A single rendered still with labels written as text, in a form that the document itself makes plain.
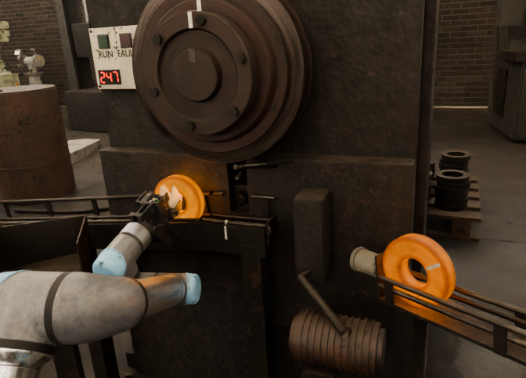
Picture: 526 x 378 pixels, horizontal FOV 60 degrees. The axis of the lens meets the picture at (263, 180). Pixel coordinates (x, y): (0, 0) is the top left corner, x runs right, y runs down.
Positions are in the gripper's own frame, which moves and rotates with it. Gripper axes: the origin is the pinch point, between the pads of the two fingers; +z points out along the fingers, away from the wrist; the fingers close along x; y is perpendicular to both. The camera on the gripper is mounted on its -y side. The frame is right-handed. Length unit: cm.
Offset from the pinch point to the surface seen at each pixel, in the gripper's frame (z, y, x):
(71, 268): -24.8, -9.4, 23.7
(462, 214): 135, -101, -85
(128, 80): 16.9, 29.1, 17.7
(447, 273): -22, 2, -73
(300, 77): 4, 33, -40
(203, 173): 6.5, 3.7, -6.1
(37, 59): 554, -120, 636
